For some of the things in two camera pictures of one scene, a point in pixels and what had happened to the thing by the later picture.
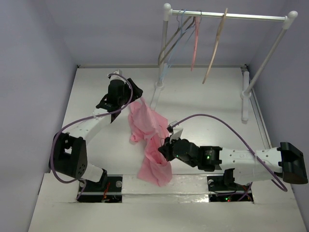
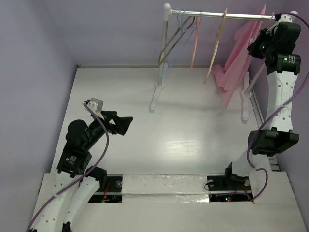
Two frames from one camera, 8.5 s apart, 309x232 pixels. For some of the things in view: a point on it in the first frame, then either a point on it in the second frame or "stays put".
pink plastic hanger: (197, 20) stays put
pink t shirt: (147, 125) -> (229, 80)
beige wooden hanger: (218, 32) stays put
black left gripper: (136, 94) -> (121, 123)
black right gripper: (166, 150) -> (254, 48)
